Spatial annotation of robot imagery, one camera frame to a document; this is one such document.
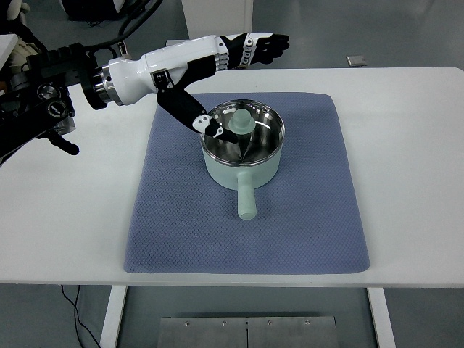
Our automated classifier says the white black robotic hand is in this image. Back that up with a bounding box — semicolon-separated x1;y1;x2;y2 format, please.
102;33;289;144

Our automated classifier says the green pot with handle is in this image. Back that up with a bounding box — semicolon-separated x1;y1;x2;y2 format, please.
199;98;286;221

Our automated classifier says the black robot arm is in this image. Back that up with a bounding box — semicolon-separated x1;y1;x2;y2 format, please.
1;36;125;162

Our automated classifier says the black equipment on floor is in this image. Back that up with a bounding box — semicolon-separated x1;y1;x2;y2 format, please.
59;0;162;22

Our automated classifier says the steel lid with green knob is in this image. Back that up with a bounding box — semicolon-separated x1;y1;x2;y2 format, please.
201;99;285;167

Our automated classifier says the seated person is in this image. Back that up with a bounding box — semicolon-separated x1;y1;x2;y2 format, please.
1;1;46;95

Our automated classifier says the small grey floor plate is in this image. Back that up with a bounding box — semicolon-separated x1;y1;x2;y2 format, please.
346;55;368;67

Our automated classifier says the blue quilted mat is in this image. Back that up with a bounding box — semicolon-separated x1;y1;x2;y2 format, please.
124;92;370;275

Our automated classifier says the white pedestal stand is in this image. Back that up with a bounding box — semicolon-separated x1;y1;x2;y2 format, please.
163;1;254;58

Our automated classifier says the black floor cable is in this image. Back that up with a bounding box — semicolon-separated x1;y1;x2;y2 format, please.
60;285;102;348

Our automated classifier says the metal base plate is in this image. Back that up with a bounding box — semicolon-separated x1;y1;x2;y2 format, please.
157;316;340;347

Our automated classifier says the white table frame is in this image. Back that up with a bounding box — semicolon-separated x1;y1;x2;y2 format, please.
99;286;397;347

